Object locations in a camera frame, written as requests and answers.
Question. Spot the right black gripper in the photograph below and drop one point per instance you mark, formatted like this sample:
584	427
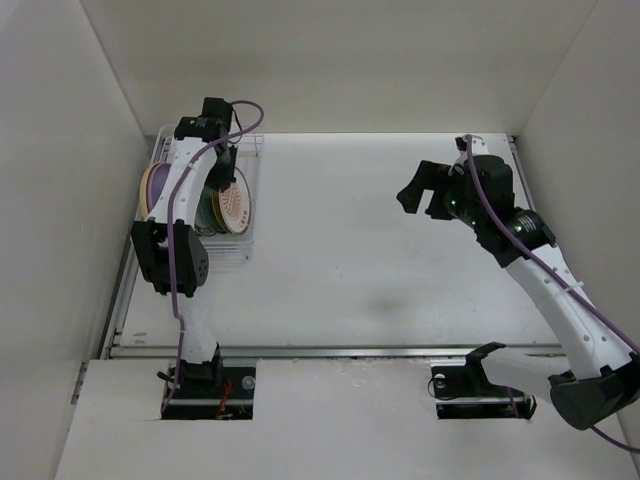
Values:
429	175

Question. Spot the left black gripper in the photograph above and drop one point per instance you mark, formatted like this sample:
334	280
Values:
223	179

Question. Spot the white orange sunburst plate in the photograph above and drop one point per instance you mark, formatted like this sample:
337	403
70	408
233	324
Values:
235	204

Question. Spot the blue floral green plate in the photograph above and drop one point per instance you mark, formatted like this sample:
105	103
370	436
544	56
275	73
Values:
211	218

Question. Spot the yellow patterned plate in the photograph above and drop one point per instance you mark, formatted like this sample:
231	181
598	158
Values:
221	227

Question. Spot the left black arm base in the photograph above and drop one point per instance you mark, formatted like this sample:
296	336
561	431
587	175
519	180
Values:
209	391

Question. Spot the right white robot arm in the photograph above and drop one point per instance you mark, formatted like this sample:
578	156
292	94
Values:
601	373

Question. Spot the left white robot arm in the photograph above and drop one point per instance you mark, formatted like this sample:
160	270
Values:
171	257

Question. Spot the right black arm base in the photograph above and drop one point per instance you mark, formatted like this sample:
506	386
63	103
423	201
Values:
459	397

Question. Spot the green rimmed white plate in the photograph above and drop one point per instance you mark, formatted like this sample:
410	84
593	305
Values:
201	223

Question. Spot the purple plate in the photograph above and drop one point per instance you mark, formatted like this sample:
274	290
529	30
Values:
157	178

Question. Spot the beige plate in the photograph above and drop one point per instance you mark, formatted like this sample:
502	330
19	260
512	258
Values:
144	190

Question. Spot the white wire dish rack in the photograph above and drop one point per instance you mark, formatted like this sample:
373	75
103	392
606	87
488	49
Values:
223	250

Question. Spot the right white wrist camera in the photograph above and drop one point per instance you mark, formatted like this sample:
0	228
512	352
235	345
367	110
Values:
469	143

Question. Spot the aluminium table frame rail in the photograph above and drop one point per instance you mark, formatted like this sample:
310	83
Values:
337	268

